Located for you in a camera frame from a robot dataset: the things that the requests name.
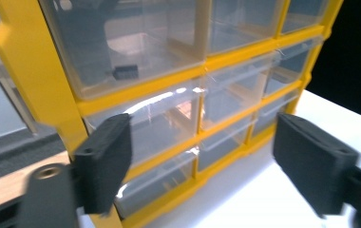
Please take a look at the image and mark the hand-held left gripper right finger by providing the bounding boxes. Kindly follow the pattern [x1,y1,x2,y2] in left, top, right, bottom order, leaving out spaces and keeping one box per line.
[271,111,361,219]

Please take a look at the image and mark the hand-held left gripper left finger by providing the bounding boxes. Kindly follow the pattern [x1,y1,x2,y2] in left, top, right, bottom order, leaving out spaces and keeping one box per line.
[73,112,133,216]

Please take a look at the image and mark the small grey metal part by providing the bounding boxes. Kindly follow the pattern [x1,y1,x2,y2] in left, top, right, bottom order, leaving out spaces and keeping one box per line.
[113,64,140,81]

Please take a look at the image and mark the yellow black drawer organizer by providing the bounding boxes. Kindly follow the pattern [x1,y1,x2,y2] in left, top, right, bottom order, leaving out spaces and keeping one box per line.
[0,0,344,228]

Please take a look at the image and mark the single transparent plastic drawer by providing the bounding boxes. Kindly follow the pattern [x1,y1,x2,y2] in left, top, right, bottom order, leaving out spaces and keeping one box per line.
[39,0,213,101]

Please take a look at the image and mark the group of clear drawers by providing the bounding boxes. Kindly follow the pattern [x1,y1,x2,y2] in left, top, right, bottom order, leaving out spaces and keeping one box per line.
[83,0,330,220]

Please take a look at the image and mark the black curtain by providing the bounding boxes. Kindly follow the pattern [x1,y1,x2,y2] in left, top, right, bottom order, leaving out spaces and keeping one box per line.
[305,0,361,124]

